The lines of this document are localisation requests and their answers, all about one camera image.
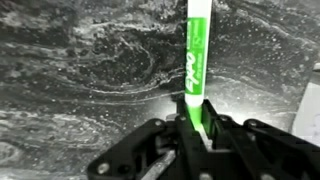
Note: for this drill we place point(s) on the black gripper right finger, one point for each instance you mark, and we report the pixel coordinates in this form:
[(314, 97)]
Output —
[(260, 153)]

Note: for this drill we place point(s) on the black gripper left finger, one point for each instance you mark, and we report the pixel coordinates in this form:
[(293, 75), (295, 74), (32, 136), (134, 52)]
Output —
[(156, 150)]

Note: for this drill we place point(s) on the green marker pen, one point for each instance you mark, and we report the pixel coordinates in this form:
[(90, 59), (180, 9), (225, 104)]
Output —
[(196, 60)]

